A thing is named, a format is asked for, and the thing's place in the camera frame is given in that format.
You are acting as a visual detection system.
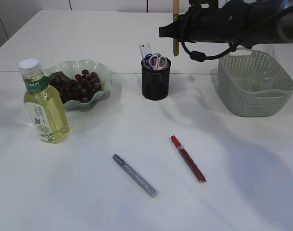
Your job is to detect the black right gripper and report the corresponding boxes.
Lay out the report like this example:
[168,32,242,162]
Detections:
[159,7,223,43]

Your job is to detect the gold glitter pen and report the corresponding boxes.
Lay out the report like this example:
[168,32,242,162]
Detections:
[173,0,180,57]

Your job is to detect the clear plastic ruler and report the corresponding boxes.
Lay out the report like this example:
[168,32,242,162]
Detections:
[139,42,153,60]

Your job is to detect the pink scissors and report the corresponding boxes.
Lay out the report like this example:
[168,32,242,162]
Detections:
[148,54,168,71]

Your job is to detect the blue scissors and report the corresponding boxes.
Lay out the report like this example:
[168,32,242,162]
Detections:
[143,53,161,63]

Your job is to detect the clear plastic sheet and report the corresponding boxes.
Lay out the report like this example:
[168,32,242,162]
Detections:
[255,44,278,88]

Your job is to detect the red glitter pen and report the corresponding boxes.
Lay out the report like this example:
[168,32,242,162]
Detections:
[170,135,206,183]

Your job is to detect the purple grape bunch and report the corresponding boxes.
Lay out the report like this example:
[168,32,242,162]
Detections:
[49,69,102,104]

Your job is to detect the grey glitter pen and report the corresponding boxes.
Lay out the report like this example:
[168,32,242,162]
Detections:
[112,154,158,198]

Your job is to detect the green tea bottle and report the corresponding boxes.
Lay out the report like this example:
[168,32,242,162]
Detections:
[18,58,69,143]

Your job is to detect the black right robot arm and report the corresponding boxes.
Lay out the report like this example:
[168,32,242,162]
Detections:
[159,0,293,47]

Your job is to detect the black mesh pen holder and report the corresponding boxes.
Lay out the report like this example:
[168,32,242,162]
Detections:
[140,58,171,101]

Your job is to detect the green woven plastic basket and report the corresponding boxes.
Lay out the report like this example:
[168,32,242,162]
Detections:
[217,50,293,117]

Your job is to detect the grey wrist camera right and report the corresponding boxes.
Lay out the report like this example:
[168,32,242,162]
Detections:
[189,0,218,9]

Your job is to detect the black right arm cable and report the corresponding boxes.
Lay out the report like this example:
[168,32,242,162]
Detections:
[179,0,293,64]

